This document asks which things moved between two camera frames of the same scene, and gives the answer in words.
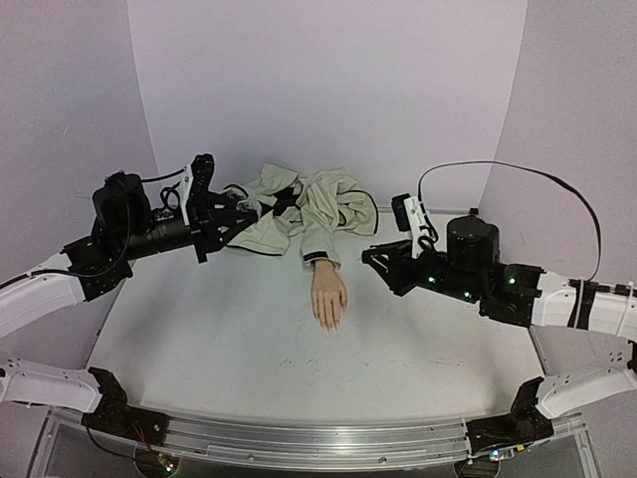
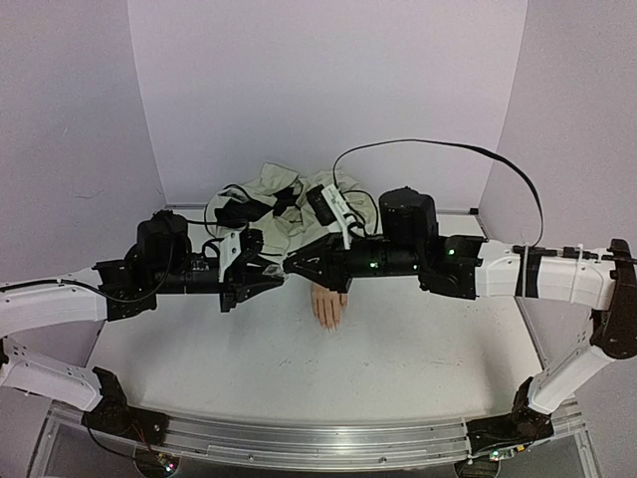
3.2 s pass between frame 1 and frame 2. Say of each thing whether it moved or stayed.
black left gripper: moved
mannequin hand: stayed
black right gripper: moved
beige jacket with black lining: stayed
